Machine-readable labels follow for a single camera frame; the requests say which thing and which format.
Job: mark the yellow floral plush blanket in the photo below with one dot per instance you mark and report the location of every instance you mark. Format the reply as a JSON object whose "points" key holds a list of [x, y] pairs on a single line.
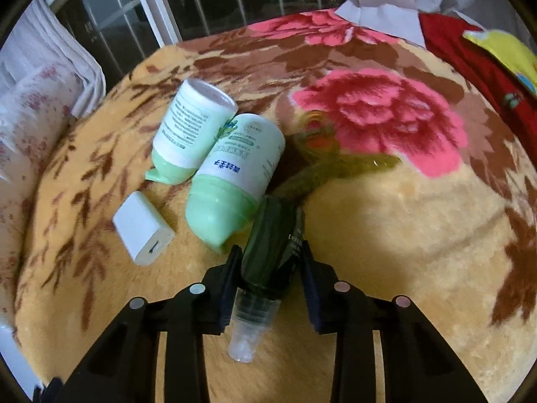
{"points": [[419, 239]]}

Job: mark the white charger adapter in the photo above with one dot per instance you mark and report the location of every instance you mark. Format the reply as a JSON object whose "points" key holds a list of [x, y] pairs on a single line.
{"points": [[140, 226]]}

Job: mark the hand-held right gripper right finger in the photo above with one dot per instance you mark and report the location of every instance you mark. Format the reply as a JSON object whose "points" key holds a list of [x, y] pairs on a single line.
{"points": [[312, 294]]}

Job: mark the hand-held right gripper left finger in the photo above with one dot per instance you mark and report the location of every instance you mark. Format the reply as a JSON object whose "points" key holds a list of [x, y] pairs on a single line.
{"points": [[228, 285]]}

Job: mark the dark green spray bottle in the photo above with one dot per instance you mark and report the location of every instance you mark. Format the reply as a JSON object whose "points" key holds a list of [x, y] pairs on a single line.
{"points": [[272, 243]]}

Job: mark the green bottle with white label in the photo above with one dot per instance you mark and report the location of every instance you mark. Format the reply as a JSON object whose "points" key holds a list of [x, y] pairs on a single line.
{"points": [[188, 126]]}

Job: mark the yellow printed pillow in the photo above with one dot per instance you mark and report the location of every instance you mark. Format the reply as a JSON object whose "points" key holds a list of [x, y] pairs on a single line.
{"points": [[507, 54]]}

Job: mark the white framed window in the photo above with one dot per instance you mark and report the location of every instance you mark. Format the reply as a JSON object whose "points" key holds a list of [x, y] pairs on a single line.
{"points": [[163, 8]]}

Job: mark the red blanket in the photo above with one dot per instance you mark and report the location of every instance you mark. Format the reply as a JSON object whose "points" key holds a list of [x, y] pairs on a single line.
{"points": [[474, 63]]}

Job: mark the green bottle with blue print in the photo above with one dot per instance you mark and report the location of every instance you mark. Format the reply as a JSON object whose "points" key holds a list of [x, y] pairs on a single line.
{"points": [[235, 176]]}

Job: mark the floral bolster pillow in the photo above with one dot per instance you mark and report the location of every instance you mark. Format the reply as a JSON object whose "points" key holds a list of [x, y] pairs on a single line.
{"points": [[29, 134]]}

